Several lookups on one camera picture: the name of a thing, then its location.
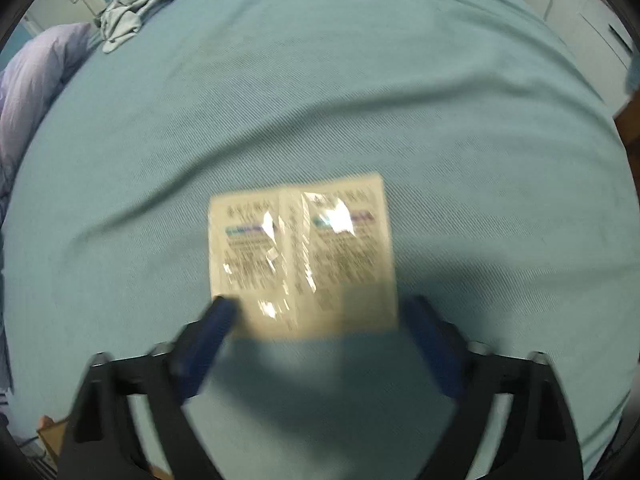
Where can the beige sachet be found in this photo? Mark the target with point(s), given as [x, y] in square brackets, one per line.
[300, 260]

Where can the light purple quilt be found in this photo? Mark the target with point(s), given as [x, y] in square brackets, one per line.
[35, 90]

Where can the white cabinet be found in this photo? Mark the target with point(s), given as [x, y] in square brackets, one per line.
[575, 15]

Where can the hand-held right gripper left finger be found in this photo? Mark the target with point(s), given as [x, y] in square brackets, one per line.
[205, 345]

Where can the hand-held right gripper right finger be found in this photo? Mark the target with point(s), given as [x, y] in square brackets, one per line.
[430, 345]

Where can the grey crumpled clothes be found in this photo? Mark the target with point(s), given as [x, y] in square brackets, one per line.
[140, 0]

